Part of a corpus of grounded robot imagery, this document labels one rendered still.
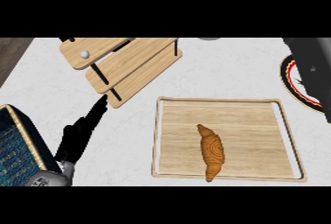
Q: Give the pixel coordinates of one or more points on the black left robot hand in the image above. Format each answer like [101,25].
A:
[80,131]

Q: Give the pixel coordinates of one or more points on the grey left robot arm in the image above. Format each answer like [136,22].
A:
[51,178]

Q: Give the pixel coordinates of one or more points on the wooden tiered shelf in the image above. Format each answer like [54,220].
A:
[129,65]

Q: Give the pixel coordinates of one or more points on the orange squash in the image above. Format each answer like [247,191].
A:
[212,151]

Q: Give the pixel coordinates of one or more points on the pale wooden tray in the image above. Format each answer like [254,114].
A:
[241,137]

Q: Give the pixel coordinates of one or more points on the blue patterned box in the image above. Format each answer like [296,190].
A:
[17,151]

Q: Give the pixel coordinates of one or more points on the small white ball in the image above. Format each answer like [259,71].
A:
[85,54]

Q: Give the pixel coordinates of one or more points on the small grey object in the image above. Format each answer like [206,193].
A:
[209,38]

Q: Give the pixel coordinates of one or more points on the black red-rimmed round plate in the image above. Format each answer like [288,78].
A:
[290,81]

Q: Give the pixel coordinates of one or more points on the dark grey appliance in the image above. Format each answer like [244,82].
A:
[317,61]

